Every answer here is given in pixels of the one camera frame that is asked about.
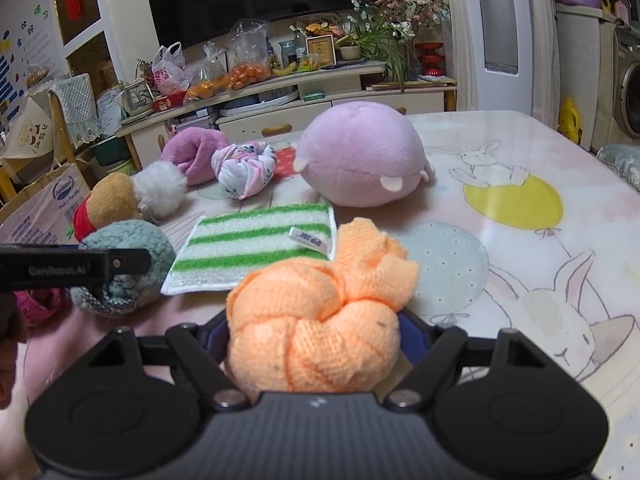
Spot magenta knitted hat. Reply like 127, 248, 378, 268
14, 288, 70, 327

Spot orange knotted towel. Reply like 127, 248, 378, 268
224, 218, 420, 400

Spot grey-green knotted towel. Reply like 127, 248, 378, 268
70, 220, 176, 318

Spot brown strawberry plush bear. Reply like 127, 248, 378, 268
73, 172, 141, 242

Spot white fluffy pompom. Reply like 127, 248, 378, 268
131, 160, 188, 221

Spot pink round plush toy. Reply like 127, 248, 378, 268
293, 101, 435, 208

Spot cardboard box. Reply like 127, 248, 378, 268
1, 164, 90, 245

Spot green striped white cloth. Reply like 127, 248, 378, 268
162, 203, 337, 296

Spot floral white knotted cloth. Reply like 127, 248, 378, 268
212, 141, 277, 200

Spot purple fleece hat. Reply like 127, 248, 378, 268
160, 127, 230, 186

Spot cream TV cabinet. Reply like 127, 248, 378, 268
116, 62, 457, 168

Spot white red plastic bag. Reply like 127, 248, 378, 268
152, 41, 191, 96

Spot yellow bottle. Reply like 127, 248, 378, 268
558, 98, 582, 144

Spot bag of oranges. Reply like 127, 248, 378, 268
228, 18, 271, 90

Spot red stacked stand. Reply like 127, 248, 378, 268
414, 41, 445, 77

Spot washing machine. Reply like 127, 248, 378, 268
591, 20, 639, 153

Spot potted flower plant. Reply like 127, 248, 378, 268
335, 0, 450, 89

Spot white air conditioner tower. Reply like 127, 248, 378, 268
449, 0, 560, 128

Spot wooden picture frame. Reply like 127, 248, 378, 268
306, 35, 336, 67

